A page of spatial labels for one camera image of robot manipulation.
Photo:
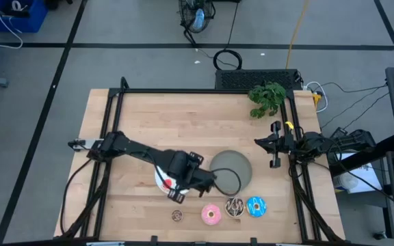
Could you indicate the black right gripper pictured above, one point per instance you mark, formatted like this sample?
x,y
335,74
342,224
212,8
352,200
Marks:
x,y
284,143

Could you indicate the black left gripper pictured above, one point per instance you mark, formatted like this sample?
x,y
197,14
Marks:
x,y
193,177

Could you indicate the large pink donut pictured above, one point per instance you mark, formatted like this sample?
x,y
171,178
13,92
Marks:
x,y
211,214

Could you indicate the large chocolate donut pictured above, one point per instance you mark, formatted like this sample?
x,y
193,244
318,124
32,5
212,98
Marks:
x,y
234,207

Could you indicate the small red donut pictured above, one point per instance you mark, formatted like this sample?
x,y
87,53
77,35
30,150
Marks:
x,y
166,184

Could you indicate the small chocolate donut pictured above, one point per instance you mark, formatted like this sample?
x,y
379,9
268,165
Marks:
x,y
177,215

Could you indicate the large blue donut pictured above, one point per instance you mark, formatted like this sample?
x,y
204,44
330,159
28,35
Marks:
x,y
256,206

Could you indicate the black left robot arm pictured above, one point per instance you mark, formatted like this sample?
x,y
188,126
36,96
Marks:
x,y
132,147

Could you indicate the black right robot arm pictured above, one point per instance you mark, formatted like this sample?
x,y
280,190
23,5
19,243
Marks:
x,y
323,143

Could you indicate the yellow tag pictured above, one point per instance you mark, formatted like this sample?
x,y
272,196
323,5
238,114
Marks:
x,y
289,125

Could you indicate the grey round plate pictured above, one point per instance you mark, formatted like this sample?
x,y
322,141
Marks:
x,y
231,160

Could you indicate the green leafy plant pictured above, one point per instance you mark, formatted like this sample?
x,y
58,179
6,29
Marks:
x,y
267,97

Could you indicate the white round plate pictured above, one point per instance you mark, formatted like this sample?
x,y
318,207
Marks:
x,y
159,183

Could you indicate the black perforated computer case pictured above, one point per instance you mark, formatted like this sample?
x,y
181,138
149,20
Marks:
x,y
251,79

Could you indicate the white paper sheet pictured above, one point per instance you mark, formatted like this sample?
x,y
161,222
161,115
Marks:
x,y
364,176

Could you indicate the black floor fan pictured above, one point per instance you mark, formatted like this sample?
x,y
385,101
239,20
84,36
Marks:
x,y
197,15

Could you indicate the large blue plastic bin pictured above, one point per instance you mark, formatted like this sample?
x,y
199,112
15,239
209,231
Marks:
x,y
29,18

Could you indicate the black aluminium table frame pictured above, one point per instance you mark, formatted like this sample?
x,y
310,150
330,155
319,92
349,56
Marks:
x,y
183,91

